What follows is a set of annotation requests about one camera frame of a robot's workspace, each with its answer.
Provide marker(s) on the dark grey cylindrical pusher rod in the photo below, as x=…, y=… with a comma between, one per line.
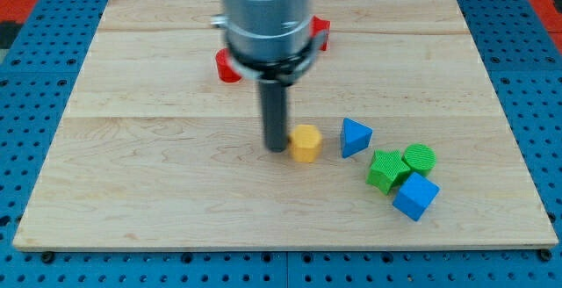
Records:
x=273, y=102

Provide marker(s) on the red block behind arm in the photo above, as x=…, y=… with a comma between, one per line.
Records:
x=318, y=26

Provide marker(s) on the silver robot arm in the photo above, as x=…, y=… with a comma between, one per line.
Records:
x=270, y=42

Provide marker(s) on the red circle block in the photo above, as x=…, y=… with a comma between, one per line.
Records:
x=225, y=72

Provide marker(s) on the yellow hexagon block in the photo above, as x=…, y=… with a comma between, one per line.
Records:
x=305, y=143

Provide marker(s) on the green circle block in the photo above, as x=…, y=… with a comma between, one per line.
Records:
x=420, y=158

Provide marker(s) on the blue triangle block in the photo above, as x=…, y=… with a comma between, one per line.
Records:
x=354, y=137

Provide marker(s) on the light wooden board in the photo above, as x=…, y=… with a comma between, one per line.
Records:
x=155, y=153

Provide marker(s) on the green star block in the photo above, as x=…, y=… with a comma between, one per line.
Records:
x=387, y=170

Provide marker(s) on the blue cube block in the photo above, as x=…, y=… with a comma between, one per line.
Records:
x=415, y=196

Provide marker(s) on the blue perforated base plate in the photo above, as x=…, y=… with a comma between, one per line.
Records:
x=43, y=61

